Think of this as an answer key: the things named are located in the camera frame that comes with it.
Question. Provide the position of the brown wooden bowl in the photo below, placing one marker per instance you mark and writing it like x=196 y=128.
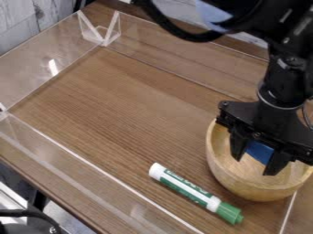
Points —
x=242 y=177

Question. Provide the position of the green white marker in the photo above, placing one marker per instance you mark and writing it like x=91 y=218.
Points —
x=194 y=193

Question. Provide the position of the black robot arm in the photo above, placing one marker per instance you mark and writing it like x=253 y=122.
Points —
x=281 y=22

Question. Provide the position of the clear acrylic tray wall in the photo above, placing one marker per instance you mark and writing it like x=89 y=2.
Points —
x=107 y=95

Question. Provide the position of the blue foam block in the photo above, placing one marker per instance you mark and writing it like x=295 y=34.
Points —
x=259 y=152

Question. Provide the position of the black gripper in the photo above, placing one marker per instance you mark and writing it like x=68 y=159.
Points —
x=269 y=122

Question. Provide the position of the black equipment with cable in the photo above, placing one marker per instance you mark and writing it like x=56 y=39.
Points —
x=28 y=221

